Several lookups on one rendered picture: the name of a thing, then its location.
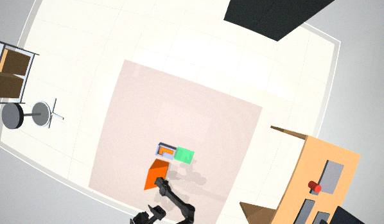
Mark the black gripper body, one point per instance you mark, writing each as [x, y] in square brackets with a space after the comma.
[153, 218]

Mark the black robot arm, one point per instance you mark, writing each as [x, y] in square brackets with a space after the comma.
[187, 210]

